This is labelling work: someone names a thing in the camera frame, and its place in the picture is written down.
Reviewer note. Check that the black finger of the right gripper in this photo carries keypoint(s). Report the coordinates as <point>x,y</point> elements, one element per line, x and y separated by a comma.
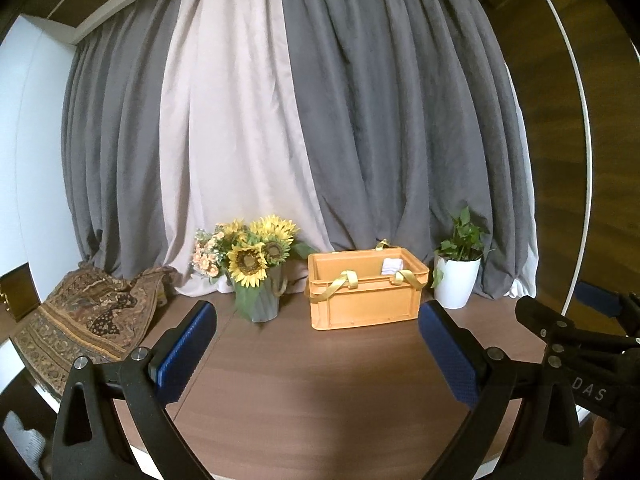
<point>602,369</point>
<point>625,308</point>

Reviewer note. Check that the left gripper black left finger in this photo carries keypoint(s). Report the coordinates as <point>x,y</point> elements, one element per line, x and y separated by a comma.
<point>89,442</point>

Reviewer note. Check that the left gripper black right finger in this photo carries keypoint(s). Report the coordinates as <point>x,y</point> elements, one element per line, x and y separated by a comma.
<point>543,442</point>

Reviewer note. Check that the lavender towel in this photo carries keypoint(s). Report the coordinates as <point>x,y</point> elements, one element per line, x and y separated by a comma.
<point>392,265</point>

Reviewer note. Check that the white ribbed plant pot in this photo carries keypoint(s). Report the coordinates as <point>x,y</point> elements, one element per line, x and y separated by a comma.
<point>454,281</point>

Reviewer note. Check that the patterned brown fabric throw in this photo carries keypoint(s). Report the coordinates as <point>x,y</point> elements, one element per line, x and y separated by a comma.
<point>89,313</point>

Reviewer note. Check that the green pothos plant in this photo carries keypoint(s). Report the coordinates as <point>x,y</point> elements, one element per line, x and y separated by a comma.
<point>465,244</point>

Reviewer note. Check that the orange plastic crate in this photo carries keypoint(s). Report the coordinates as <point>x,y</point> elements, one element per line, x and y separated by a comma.
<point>347,289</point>

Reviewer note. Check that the white curved floor lamp pole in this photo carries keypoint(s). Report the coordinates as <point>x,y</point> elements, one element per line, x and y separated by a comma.
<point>558,116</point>

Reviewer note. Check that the dark wooden cabinet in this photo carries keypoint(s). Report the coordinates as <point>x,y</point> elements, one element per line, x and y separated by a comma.
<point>18,292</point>

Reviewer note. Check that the grey ribbed vase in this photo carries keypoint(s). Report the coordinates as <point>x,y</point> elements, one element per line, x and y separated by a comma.
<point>261,304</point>

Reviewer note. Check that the artificial sunflower bouquet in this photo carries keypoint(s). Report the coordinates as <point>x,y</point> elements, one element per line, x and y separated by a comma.
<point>242,253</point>

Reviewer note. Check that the grey curtain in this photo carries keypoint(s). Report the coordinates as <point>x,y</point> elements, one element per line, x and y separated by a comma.
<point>408,114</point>

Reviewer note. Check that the cream white curtain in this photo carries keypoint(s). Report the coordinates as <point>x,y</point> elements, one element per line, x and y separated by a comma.
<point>231,140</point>

